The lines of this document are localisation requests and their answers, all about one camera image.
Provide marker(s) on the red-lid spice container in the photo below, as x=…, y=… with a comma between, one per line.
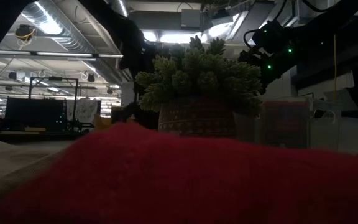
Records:
x=284, y=124

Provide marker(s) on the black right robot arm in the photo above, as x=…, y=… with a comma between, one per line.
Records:
x=337, y=25

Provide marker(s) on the grey ceiling box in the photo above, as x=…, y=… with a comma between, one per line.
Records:
x=190, y=18

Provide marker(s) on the artificial green succulent in pot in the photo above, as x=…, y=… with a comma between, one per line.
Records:
x=197, y=81

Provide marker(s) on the long ceiling light strip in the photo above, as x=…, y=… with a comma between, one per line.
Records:
x=64, y=54

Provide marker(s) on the white printed sheet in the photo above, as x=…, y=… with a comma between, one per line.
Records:
x=85, y=110

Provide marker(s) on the clear plastic bin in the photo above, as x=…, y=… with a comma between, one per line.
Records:
x=247, y=130
x=323, y=133

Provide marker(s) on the black monitor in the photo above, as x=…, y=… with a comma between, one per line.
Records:
x=36, y=113

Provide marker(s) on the light grey plastic bin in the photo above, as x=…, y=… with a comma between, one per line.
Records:
x=356, y=133

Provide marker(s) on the red cloth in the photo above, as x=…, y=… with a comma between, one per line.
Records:
x=179, y=180

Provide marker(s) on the beige cloth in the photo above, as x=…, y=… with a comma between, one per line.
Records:
x=5, y=161

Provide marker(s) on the silver spiral ventilation duct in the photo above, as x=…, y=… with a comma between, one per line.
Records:
x=73, y=40

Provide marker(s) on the black metal stand frame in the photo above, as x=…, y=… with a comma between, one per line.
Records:
x=53, y=78

